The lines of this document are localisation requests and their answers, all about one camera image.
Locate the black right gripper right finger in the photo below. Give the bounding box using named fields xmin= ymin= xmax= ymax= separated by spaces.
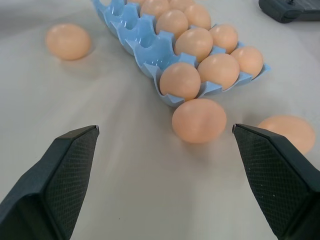
xmin=231 ymin=123 xmax=320 ymax=240

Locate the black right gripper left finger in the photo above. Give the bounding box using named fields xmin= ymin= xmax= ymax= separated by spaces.
xmin=0 ymin=125 xmax=100 ymax=240

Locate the blue plastic egg tray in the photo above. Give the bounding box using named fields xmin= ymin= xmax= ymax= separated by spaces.
xmin=90 ymin=0 xmax=272 ymax=109

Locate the tan egg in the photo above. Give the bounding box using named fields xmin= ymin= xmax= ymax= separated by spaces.
xmin=169 ymin=0 xmax=195 ymax=12
xmin=159 ymin=62 xmax=202 ymax=102
xmin=139 ymin=0 xmax=171 ymax=19
xmin=197 ymin=53 xmax=241 ymax=91
xmin=45 ymin=23 xmax=92 ymax=61
xmin=174 ymin=27 xmax=214 ymax=63
xmin=256 ymin=114 xmax=317 ymax=156
xmin=155 ymin=9 xmax=189 ymax=40
xmin=171 ymin=98 xmax=228 ymax=144
xmin=229 ymin=45 xmax=265 ymax=79
xmin=208 ymin=23 xmax=239 ymax=55
xmin=184 ymin=3 xmax=212 ymax=31

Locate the dark grey device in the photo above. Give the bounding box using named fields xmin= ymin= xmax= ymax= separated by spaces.
xmin=258 ymin=0 xmax=320 ymax=24

